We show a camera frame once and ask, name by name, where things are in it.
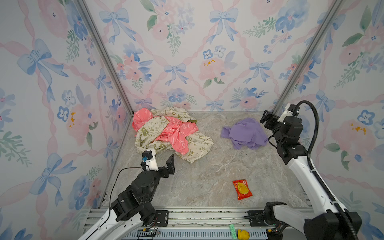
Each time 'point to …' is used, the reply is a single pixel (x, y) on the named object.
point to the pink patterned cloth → (175, 131)
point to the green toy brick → (233, 231)
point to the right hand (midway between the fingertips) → (273, 113)
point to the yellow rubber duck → (243, 235)
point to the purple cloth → (248, 132)
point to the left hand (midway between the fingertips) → (164, 154)
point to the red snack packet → (242, 189)
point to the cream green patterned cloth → (145, 138)
